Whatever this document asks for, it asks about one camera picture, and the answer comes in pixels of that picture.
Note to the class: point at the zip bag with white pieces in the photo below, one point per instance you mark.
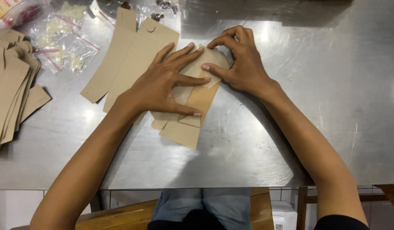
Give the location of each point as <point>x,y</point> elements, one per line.
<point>72,12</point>
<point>61,36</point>
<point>67,60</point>

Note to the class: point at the brown cardboard box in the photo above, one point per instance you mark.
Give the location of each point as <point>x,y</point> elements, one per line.
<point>187,134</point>

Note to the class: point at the brown wooden furniture frame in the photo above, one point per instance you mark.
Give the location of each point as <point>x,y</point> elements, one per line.
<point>344,196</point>

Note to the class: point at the stack of brown cardboard sheets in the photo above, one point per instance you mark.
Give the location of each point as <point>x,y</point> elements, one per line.
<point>10,89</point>

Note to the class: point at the plastic bag with red contents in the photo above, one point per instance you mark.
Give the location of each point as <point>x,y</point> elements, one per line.
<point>14,11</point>

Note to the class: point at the wooden bench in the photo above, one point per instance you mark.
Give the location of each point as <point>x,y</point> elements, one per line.
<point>120,217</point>

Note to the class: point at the person's blue jeans legs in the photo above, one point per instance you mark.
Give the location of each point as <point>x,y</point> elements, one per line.
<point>213,204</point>

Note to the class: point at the person's left hand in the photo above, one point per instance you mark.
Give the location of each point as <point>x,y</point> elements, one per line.
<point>152,89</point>

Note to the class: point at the person's right hand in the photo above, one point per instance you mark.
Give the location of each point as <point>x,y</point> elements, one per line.
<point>248,67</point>

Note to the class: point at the wide flat brown cardboard blank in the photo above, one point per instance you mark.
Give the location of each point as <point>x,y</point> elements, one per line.
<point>139,54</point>

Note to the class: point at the white foam box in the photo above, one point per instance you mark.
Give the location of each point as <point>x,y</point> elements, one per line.
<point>284,215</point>

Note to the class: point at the person's black shirt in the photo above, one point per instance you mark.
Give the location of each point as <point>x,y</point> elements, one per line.
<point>187,223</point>

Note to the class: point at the narrow flat brown cardboard blank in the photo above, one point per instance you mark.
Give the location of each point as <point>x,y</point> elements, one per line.
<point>110,60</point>

